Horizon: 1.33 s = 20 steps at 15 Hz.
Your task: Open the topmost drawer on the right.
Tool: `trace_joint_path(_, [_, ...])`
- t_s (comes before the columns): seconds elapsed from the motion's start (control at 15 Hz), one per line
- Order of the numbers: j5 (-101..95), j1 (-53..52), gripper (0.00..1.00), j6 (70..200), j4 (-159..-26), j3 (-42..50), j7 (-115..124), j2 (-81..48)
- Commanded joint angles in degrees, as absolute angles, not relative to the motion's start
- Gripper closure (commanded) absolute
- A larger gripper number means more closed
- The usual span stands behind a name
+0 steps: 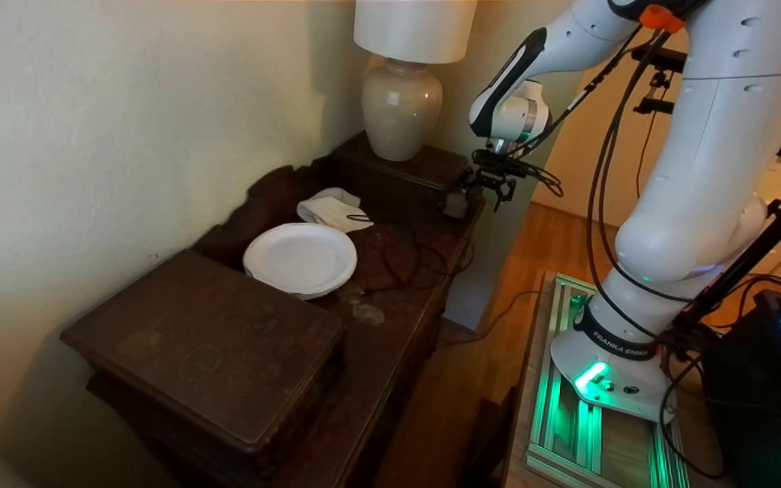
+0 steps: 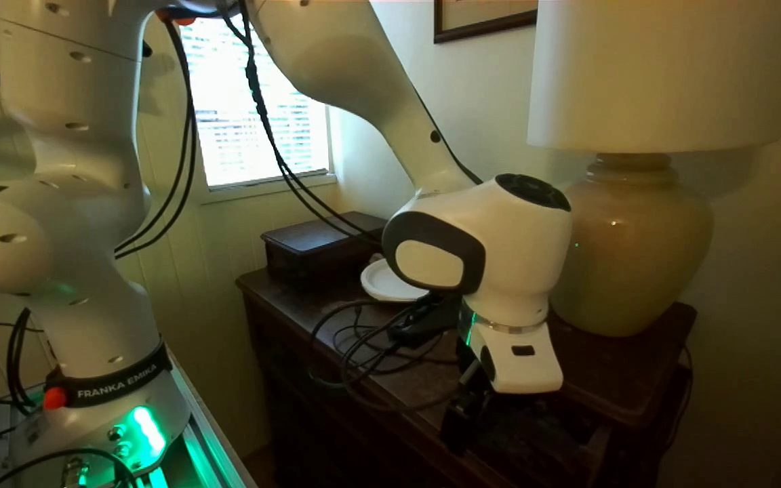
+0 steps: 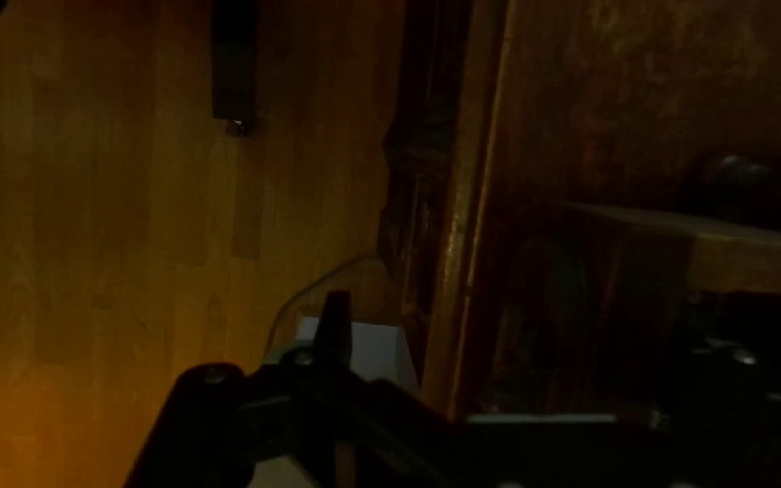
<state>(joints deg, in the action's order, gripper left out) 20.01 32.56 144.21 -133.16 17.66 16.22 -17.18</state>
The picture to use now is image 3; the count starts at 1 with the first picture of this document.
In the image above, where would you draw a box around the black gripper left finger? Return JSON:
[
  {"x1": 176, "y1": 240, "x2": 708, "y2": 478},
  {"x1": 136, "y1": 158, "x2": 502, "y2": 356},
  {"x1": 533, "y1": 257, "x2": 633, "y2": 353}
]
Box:
[{"x1": 123, "y1": 288, "x2": 467, "y2": 488}]

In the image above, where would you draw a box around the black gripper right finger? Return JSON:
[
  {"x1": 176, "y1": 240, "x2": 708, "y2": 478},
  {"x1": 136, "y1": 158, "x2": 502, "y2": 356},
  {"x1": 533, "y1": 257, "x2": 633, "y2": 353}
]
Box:
[{"x1": 656, "y1": 314, "x2": 781, "y2": 488}]

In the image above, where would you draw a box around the small dark wooden drawer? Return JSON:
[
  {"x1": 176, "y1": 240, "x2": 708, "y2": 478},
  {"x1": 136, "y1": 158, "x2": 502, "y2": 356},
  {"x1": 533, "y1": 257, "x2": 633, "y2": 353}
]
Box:
[{"x1": 685, "y1": 235, "x2": 781, "y2": 305}]

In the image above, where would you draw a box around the grey flat floor box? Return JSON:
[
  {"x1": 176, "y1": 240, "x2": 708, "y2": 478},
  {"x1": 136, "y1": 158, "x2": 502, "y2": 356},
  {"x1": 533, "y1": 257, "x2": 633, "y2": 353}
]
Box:
[{"x1": 262, "y1": 314, "x2": 423, "y2": 393}]

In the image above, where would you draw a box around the dark wooden dresser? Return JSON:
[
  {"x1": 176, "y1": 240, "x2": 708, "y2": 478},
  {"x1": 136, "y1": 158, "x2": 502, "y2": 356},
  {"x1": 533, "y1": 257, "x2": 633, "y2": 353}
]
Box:
[{"x1": 373, "y1": 0, "x2": 781, "y2": 428}]

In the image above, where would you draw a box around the thin floor cable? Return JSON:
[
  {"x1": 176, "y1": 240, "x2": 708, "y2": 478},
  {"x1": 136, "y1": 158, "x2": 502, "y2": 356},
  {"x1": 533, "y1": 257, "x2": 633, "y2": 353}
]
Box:
[{"x1": 264, "y1": 254, "x2": 385, "y2": 367}]

